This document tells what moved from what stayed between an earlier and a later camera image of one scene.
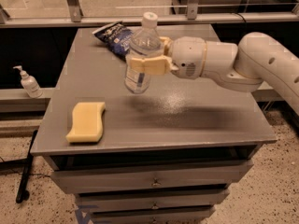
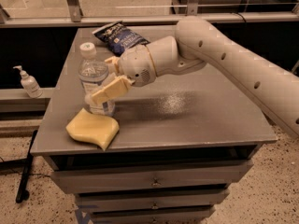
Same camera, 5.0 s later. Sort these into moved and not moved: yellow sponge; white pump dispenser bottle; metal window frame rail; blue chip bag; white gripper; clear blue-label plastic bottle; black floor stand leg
Moved: yellow sponge; clear blue-label plastic bottle; white gripper
Not moved: black floor stand leg; blue chip bag; white pump dispenser bottle; metal window frame rail
